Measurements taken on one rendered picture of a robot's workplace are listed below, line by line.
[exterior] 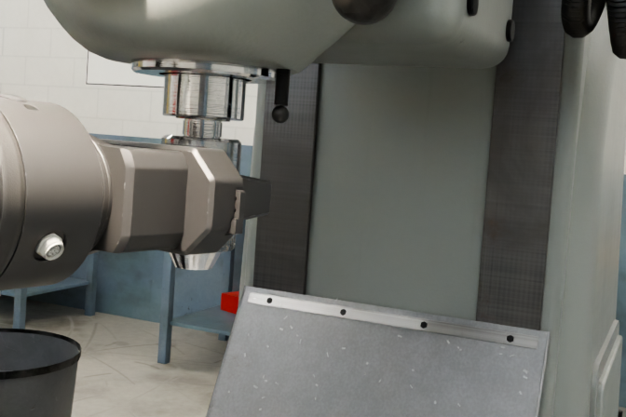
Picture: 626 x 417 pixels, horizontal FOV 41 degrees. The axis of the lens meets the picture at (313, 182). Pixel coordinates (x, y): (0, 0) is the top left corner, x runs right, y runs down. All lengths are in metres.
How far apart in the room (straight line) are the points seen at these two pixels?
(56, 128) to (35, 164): 0.03
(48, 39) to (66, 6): 5.75
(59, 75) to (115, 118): 0.56
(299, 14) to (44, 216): 0.16
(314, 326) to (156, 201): 0.47
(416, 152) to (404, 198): 0.05
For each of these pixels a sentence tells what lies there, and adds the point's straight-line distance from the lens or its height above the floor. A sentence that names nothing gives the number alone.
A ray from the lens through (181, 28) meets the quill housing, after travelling 0.42.
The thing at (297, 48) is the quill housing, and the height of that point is 1.32.
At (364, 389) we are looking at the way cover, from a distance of 0.83.
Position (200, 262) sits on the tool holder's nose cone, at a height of 1.20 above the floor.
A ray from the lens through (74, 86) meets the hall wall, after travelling 6.03.
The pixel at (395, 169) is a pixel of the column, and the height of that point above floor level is 1.25.
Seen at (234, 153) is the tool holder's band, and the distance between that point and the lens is 0.49.
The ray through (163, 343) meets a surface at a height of 0.11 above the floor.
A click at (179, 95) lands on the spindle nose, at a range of 0.48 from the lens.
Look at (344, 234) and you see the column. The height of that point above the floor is 1.18.
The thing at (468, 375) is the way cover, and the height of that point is 1.06.
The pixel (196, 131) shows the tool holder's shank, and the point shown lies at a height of 1.27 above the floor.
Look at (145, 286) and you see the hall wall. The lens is 5.70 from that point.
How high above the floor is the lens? 1.27
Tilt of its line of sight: 3 degrees down
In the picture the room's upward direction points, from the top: 4 degrees clockwise
